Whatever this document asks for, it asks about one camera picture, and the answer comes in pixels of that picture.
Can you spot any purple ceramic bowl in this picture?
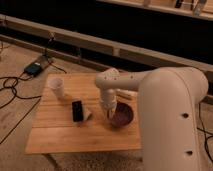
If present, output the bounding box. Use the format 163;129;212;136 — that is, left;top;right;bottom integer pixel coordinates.
109;102;134;127

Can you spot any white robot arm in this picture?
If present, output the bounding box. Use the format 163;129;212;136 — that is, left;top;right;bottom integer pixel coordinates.
95;67;208;171

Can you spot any black smartphone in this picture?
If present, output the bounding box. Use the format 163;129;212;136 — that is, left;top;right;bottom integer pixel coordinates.
72;100;84;122

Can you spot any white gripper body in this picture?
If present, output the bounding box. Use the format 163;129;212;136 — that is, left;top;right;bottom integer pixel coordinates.
100;89;117;118

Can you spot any black floor cable left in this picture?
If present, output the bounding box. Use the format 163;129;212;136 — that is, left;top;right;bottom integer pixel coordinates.
0;75;43;145

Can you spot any black cable right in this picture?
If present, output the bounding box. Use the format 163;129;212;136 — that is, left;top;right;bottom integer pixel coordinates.
197;101;213;164

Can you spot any white paper cup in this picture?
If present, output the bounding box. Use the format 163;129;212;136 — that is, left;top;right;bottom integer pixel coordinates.
48;78;64;99

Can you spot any dark power adapter box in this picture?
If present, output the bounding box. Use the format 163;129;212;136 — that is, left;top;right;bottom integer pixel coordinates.
24;63;42;76

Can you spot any wooden table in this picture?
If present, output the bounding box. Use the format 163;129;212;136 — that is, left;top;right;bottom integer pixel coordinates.
25;73;141;154

